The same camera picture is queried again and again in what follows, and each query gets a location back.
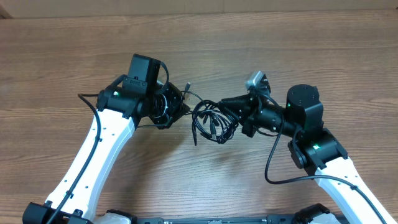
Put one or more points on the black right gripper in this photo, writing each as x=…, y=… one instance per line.
x=238, y=104

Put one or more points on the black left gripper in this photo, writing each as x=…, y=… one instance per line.
x=178, y=107

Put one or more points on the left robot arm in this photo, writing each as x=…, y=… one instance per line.
x=117, y=114

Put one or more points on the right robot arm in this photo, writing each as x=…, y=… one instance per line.
x=312, y=147

